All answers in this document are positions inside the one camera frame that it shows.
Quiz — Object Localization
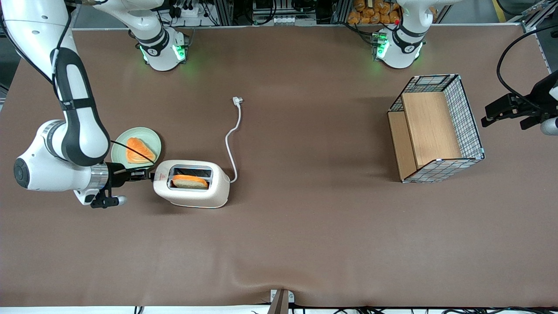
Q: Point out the bread slice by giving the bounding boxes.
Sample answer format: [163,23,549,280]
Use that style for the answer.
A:
[172,175,209,190]

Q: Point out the white toaster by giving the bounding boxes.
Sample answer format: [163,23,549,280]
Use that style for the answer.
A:
[153,160,231,208]

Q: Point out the aluminium frame profile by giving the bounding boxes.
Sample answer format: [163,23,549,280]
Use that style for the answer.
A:
[521,0,558,33]

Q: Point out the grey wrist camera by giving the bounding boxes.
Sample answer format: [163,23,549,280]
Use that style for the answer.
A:
[91,188,128,208]
[520,114,558,136]

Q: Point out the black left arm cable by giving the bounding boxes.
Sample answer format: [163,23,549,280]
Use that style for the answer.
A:
[497,24,558,109]

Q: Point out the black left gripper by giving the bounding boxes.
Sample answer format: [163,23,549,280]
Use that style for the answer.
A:
[481,71,558,128]

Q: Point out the white power strip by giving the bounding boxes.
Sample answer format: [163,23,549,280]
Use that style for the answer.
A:
[172,3,211,19]

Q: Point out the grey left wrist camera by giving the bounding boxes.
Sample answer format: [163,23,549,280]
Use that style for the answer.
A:
[520,114,558,136]

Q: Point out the brown table cloth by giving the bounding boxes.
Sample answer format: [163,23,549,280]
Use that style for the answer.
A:
[0,24,558,308]

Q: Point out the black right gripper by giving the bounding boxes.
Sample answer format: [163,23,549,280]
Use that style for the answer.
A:
[107,162,156,189]

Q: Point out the wooden shelf insert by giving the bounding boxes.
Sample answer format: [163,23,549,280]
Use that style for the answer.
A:
[388,92,463,180]

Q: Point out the pile of bread rolls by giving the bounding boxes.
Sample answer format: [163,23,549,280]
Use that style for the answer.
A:
[347,0,401,25]

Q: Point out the triangular orange pastry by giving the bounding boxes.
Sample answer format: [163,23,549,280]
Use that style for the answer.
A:
[126,137,157,164]

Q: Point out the green plate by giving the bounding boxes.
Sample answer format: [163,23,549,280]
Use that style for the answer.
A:
[110,127,162,170]

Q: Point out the wire mesh basket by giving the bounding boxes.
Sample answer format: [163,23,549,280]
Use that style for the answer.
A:
[387,74,485,184]

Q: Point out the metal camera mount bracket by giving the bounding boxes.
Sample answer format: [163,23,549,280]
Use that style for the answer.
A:
[267,289,295,314]

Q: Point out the white power cable with plug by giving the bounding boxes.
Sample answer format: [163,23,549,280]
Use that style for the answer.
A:
[225,97,244,184]

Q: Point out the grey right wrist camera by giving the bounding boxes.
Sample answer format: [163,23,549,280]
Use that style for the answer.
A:
[91,188,128,208]

